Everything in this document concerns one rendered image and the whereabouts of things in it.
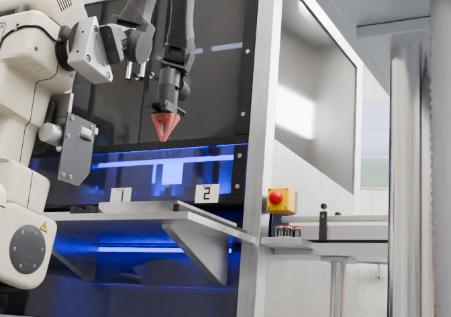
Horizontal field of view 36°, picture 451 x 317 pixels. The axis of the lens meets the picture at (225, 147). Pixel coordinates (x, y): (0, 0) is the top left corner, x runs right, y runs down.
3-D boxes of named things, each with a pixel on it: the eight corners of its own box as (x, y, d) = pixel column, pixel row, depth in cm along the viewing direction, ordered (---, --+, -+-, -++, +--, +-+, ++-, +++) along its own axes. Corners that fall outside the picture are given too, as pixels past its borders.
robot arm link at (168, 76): (157, 64, 191) (176, 64, 189) (166, 74, 197) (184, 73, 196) (154, 88, 189) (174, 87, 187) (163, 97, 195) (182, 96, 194)
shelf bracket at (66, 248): (87, 281, 233) (92, 242, 237) (94, 281, 232) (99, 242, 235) (15, 268, 204) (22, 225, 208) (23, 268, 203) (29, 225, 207)
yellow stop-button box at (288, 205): (275, 215, 215) (276, 193, 217) (296, 215, 212) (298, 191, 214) (265, 210, 209) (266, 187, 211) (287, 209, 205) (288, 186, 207)
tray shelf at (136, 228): (87, 246, 247) (88, 240, 248) (265, 247, 215) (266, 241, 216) (-14, 221, 207) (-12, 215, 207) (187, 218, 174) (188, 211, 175)
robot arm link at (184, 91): (164, 43, 193) (191, 50, 190) (178, 60, 204) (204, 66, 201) (148, 82, 191) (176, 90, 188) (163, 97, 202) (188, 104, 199)
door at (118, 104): (37, 151, 263) (59, 11, 279) (138, 144, 241) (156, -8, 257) (36, 150, 262) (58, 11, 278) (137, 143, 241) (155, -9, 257)
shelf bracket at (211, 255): (217, 285, 210) (221, 243, 214) (226, 286, 209) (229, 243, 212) (157, 272, 181) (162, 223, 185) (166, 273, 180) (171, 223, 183)
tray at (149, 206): (163, 235, 220) (164, 224, 221) (235, 235, 208) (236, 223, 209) (97, 215, 192) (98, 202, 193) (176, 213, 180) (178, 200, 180)
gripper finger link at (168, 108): (178, 143, 187) (181, 110, 190) (164, 136, 181) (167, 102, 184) (157, 144, 190) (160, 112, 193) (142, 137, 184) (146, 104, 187)
